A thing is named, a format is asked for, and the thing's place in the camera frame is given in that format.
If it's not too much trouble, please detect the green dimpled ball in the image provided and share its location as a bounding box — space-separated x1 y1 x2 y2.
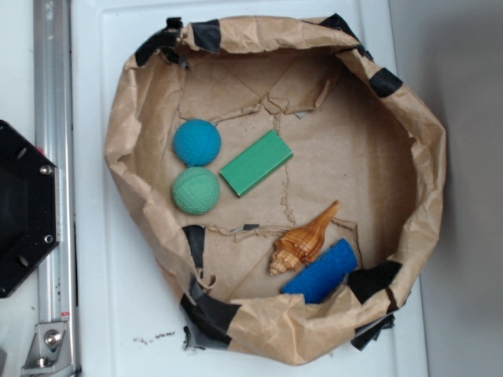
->
172 167 220 215

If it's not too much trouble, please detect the white plastic tray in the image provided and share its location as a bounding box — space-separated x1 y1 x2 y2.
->
70 1 428 376

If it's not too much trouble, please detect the green rectangular block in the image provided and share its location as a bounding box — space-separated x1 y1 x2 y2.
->
220 130 294 197

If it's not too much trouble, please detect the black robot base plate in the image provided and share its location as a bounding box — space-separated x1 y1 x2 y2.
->
1 121 59 298

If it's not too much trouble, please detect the orange conch seashell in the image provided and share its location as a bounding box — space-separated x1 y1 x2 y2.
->
269 201 340 276

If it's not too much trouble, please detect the blue foam cylinder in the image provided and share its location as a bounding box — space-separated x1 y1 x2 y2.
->
281 239 358 304

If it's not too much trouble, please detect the brown paper bin with tape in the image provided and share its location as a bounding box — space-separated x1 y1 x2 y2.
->
105 15 446 365

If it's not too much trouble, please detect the aluminium extrusion rail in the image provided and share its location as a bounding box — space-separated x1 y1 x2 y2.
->
33 1 81 376

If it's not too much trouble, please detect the metal corner bracket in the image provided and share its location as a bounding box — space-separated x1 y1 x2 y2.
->
21 321 72 376

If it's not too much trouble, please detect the blue dimpled ball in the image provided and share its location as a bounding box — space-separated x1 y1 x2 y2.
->
174 119 222 167

